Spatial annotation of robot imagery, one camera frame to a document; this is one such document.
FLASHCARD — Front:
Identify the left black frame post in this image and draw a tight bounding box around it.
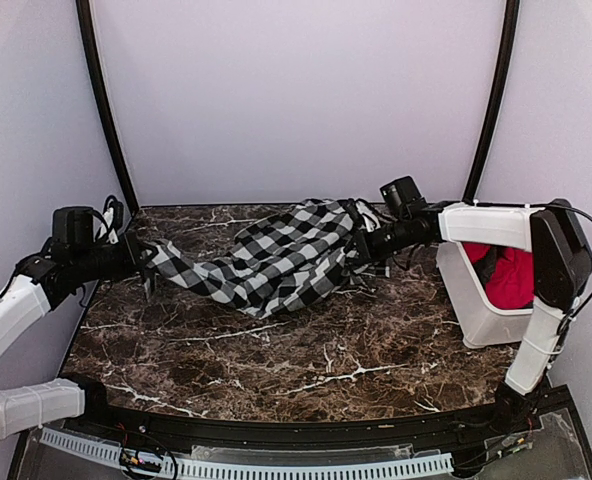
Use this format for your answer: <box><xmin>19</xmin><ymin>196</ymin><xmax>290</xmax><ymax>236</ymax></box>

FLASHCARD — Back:
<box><xmin>75</xmin><ymin>0</ymin><xmax>140</xmax><ymax>215</ymax></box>

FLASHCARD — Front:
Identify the red garment in bin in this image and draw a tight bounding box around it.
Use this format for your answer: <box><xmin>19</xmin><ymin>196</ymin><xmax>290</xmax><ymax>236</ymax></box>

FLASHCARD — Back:
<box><xmin>463</xmin><ymin>243</ymin><xmax>534</xmax><ymax>310</ymax></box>

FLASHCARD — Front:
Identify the right black frame post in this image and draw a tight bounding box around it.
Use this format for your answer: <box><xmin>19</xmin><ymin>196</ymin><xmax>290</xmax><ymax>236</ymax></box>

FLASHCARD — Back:
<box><xmin>462</xmin><ymin>0</ymin><xmax>520</xmax><ymax>203</ymax></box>

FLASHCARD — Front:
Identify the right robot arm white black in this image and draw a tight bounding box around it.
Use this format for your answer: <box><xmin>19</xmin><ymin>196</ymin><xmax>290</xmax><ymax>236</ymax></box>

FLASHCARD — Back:
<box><xmin>349</xmin><ymin>194</ymin><xmax>592</xmax><ymax>434</ymax></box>

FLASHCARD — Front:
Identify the white slotted cable duct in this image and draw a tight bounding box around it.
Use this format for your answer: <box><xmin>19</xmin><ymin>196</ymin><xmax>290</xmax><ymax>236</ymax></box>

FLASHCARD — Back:
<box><xmin>39</xmin><ymin>428</ymin><xmax>454</xmax><ymax>480</ymax></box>

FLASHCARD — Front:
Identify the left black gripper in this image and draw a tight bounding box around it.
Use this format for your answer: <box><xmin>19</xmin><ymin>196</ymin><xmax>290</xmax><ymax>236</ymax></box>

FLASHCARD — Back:
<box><xmin>73</xmin><ymin>230</ymin><xmax>158</xmax><ymax>282</ymax></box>

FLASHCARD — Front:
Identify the black front rail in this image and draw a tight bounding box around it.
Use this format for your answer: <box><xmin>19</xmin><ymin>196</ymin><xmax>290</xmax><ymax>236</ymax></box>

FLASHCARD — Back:
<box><xmin>65</xmin><ymin>394</ymin><xmax>527</xmax><ymax>454</ymax></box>

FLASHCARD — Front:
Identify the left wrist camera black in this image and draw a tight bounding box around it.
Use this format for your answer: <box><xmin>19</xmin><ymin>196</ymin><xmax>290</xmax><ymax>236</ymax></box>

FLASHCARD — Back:
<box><xmin>50</xmin><ymin>194</ymin><xmax>126</xmax><ymax>249</ymax></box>

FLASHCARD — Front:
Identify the white plastic laundry bin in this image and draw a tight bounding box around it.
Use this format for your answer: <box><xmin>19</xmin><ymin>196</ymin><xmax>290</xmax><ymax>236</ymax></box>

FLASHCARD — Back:
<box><xmin>434</xmin><ymin>239</ymin><xmax>542</xmax><ymax>350</ymax></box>

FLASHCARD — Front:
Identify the black frame post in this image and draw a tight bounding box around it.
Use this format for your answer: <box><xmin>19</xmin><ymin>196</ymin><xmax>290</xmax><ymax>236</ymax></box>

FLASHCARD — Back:
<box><xmin>75</xmin><ymin>0</ymin><xmax>140</xmax><ymax>215</ymax></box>
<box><xmin>462</xmin><ymin>0</ymin><xmax>520</xmax><ymax>203</ymax></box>

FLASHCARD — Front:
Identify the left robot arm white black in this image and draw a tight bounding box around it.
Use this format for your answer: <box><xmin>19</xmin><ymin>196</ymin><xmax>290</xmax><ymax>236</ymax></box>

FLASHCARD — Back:
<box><xmin>0</xmin><ymin>232</ymin><xmax>155</xmax><ymax>442</ymax></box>

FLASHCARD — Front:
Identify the black white checkered shirt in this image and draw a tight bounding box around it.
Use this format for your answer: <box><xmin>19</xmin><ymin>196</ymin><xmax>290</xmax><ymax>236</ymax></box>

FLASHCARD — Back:
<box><xmin>145</xmin><ymin>199</ymin><xmax>388</xmax><ymax>319</ymax></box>

